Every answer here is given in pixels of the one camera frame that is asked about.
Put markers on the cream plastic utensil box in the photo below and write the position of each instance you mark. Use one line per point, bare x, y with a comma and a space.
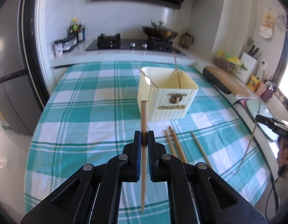
168, 102

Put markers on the dark glass kettle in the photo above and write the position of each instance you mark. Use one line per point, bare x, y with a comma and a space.
187, 40

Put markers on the white knife block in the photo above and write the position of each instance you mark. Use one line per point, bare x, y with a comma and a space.
249, 63

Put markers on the sauce bottles group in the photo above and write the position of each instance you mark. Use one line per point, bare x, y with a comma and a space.
77, 29

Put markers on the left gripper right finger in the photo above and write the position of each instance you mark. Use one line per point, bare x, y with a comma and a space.
155, 152

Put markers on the pink cloth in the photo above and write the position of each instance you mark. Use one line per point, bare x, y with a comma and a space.
241, 101

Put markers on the wooden cutting board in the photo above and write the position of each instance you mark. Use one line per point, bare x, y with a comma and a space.
229, 81

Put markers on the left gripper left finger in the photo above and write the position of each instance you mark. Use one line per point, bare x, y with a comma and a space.
131, 170

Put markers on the hanging wall calendar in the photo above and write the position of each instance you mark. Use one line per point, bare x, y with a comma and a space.
267, 25

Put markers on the wire basket with yellow bag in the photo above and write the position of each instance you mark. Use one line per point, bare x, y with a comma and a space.
228, 63

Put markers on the dark wooden chopstick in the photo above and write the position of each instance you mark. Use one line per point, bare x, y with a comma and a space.
176, 68

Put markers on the metal spoon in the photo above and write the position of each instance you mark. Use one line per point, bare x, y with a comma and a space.
144, 79

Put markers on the grey refrigerator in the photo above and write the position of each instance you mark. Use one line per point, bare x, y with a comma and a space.
18, 104

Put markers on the yellow snack packet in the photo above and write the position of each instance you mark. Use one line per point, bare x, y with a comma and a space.
253, 83

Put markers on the person's right hand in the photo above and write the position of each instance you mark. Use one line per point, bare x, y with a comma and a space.
282, 157

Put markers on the black wok with lid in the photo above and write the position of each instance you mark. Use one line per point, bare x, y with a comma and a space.
158, 30

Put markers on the black rolled mat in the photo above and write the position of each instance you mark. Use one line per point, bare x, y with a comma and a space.
212, 79

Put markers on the green pot lid board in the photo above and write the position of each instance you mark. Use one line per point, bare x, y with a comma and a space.
252, 107

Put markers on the black gas stove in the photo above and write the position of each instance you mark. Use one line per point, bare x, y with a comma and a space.
106, 42

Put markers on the spice jar rack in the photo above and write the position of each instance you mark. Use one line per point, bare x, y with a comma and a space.
64, 45

